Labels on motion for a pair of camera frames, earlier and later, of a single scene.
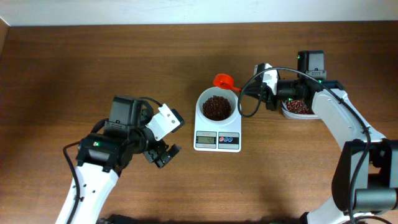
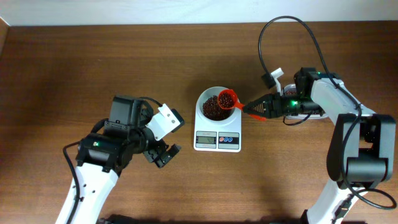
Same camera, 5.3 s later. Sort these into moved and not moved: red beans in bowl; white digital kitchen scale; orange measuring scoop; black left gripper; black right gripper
Moved: orange measuring scoop; black right gripper
Not moved: red beans in bowl; white digital kitchen scale; black left gripper
